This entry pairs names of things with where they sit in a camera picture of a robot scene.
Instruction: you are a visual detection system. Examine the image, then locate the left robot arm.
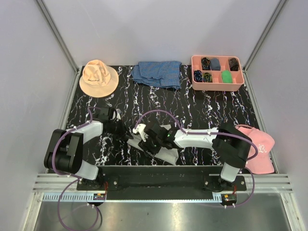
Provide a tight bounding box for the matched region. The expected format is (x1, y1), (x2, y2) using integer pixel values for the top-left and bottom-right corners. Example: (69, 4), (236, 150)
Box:
(44, 107), (133, 191)

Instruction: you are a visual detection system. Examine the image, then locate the black patterned sock top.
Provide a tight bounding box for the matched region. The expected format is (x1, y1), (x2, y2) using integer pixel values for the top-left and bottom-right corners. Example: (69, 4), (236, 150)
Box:
(201, 57), (211, 70)

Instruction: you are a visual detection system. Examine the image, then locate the pink compartment tray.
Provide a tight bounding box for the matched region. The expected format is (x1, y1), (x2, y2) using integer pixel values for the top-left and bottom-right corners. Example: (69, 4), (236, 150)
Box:
(191, 55), (245, 91)

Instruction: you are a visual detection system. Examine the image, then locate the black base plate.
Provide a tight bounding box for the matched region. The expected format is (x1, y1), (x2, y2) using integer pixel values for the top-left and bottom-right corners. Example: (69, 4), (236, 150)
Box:
(76, 165), (247, 192)

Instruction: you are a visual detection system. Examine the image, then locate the aluminium front rail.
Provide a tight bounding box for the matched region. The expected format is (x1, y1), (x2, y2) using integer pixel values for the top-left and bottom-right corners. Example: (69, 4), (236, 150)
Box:
(33, 174), (293, 203)

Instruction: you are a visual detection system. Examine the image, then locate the blue checkered cloth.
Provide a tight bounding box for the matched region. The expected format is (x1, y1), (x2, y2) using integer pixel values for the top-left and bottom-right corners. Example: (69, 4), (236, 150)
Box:
(131, 61), (182, 90)

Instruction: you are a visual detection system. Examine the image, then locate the yellow patterned rolled sock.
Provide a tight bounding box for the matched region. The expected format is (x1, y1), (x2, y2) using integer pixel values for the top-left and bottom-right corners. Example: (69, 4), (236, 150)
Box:
(203, 72), (213, 83)

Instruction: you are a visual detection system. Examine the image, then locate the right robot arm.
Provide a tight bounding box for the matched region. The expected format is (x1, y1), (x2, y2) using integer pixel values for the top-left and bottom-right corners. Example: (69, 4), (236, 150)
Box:
(128, 123), (253, 191)

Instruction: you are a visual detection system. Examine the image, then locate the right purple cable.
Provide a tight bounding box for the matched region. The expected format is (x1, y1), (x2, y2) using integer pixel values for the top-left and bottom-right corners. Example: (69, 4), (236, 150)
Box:
(134, 110), (259, 208)

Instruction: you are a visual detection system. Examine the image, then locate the grey cloth napkin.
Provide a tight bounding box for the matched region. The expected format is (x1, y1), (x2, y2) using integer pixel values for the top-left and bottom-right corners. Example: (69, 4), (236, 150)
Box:
(127, 123), (179, 165)

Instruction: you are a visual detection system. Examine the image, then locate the blue grey rolled sock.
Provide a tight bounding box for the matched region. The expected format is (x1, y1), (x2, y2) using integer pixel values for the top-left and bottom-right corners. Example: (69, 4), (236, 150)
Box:
(210, 58), (221, 71)

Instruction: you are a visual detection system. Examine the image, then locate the orange bucket hat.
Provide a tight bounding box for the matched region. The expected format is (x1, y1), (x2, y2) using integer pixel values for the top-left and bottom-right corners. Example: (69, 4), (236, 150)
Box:
(79, 60), (119, 98)

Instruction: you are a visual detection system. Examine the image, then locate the green rolled sock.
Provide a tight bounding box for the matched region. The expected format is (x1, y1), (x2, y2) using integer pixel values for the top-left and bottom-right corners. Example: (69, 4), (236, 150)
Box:
(221, 70), (233, 84)

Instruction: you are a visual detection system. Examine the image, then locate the dark brown rolled sock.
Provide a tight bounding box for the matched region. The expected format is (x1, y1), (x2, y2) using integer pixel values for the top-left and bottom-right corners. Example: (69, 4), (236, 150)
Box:
(228, 58), (239, 71)

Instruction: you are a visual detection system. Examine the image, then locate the pink baseball cap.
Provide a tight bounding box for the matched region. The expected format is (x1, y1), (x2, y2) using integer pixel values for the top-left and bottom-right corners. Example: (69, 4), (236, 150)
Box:
(235, 125), (275, 175)

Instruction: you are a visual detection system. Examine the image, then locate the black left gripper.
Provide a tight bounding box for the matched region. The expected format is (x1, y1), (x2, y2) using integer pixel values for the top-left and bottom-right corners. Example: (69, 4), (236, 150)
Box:
(109, 118), (133, 141)

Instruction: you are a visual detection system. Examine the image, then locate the blue dotted rolled sock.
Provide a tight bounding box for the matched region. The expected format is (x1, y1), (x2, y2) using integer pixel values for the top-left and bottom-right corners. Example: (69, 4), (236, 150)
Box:
(193, 70), (203, 82)

